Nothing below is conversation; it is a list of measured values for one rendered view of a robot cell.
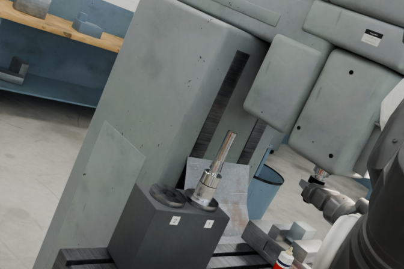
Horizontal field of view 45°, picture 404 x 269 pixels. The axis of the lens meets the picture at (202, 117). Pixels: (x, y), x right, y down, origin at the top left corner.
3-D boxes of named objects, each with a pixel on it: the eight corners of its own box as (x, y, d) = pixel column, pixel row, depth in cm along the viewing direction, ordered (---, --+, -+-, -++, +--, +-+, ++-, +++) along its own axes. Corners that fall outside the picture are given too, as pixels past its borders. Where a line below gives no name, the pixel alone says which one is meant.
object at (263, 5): (356, 81, 153) (386, 21, 149) (317, 65, 137) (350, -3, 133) (203, 11, 208) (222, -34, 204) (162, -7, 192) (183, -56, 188)
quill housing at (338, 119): (367, 182, 144) (421, 83, 138) (330, 178, 130) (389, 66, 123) (318, 152, 157) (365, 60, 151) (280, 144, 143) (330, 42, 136)
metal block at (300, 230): (308, 247, 153) (317, 230, 152) (297, 247, 149) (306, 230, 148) (296, 236, 157) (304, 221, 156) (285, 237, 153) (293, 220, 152)
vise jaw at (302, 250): (329, 261, 153) (334, 250, 152) (302, 263, 142) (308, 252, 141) (314, 249, 157) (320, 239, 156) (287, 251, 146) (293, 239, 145)
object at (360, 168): (370, 178, 135) (407, 110, 131) (363, 178, 132) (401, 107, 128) (358, 171, 138) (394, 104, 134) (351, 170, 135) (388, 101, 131)
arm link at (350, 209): (346, 233, 135) (374, 259, 126) (321, 223, 130) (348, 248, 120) (369, 199, 134) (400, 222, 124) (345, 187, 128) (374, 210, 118)
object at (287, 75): (326, 145, 158) (364, 71, 153) (281, 134, 141) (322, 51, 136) (284, 119, 171) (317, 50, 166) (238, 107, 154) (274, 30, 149)
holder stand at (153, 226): (200, 281, 124) (233, 213, 119) (124, 281, 110) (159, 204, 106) (178, 252, 133) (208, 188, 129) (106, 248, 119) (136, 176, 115)
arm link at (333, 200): (341, 184, 144) (369, 205, 134) (326, 212, 146) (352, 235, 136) (310, 175, 138) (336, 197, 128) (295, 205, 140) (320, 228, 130)
